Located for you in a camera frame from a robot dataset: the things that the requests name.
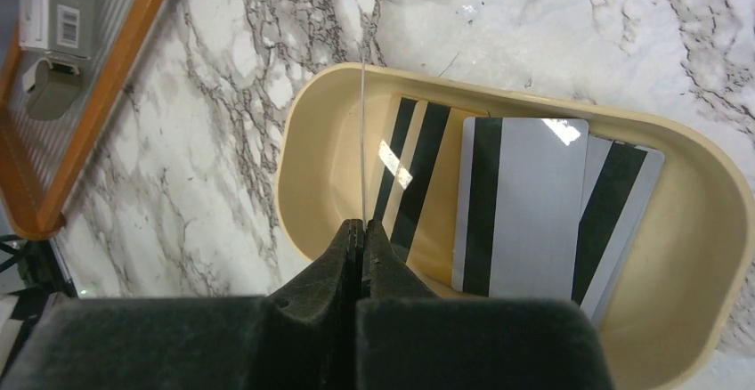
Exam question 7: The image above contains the thin card seen edge-on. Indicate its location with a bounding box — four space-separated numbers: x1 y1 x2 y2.
359 51 369 230

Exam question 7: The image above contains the silver credit card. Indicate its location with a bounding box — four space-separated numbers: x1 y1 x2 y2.
451 117 589 300

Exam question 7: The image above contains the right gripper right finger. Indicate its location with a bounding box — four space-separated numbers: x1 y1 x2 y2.
356 220 614 389

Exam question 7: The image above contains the green white box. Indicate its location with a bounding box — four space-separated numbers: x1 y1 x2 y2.
19 0 95 60

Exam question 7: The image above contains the black striped card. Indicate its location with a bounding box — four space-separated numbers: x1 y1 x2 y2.
368 95 488 287

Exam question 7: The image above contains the grey white card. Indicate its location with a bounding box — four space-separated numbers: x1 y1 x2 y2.
572 134 665 327

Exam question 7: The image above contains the yellow oval tray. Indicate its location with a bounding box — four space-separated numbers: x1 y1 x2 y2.
276 63 754 389

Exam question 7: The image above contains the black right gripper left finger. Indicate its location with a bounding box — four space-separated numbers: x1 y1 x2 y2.
1 220 363 389

